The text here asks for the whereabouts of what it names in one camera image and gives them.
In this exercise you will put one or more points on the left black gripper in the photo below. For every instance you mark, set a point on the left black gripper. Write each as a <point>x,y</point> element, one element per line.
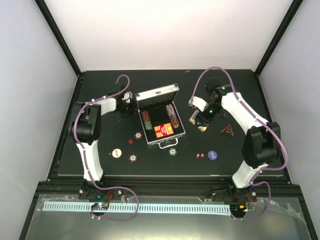
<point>134,109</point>

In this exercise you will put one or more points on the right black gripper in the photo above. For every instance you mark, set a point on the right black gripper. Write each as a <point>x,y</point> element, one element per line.
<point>202,118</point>

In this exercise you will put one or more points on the blue gold card deck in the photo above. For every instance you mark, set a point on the blue gold card deck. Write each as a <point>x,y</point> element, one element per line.
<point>198,122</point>

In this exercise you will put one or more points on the aluminium poker case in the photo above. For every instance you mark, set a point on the aluminium poker case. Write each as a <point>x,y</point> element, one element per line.
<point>154,101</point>

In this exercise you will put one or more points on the red die pair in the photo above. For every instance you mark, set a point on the red die pair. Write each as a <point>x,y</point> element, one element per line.
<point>200,155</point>

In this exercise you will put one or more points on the red orange card deck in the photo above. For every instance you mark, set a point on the red orange card deck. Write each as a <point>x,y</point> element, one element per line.
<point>163,130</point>

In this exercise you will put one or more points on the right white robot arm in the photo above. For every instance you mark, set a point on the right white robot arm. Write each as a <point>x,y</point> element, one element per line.
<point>262,143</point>

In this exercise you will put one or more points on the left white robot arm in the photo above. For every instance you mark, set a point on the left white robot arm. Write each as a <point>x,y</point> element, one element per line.
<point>86,125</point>

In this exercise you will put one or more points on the red black chip stack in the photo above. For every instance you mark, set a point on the red black chip stack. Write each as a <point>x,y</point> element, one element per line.
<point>145,117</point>

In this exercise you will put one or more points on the red triangular marker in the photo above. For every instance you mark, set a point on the red triangular marker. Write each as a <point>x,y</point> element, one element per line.
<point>228,131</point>

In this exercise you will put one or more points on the orange black chip stack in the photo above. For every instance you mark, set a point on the orange black chip stack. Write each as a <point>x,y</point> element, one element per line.
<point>175,123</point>

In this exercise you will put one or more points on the purple chip stack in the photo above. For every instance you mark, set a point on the purple chip stack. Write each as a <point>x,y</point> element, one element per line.
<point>172,116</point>

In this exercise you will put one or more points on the blue orange chip stack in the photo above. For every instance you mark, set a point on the blue orange chip stack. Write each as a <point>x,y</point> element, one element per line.
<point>170,110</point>

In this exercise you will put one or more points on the purple round button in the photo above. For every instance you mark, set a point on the purple round button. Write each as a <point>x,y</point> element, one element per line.
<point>212,155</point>

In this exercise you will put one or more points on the white dealer button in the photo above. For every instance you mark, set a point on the white dealer button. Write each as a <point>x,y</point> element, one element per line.
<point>116,153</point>

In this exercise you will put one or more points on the green poker chip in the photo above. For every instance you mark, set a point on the green poker chip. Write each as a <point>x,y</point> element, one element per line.
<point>172,151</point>

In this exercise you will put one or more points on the red black poker chip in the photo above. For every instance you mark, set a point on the red black poker chip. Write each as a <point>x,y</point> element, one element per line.
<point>133,158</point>

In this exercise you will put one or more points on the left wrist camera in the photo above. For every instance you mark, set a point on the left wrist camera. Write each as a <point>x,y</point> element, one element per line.
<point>127,96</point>

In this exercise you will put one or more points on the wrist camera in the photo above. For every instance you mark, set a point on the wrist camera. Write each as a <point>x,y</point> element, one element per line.
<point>198,103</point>
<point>127,96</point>

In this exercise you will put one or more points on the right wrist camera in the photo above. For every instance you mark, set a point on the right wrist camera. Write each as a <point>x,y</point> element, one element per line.
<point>198,103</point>

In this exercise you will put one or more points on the white slotted cable duct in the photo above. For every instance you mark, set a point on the white slotted cable duct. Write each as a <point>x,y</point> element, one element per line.
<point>141,208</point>

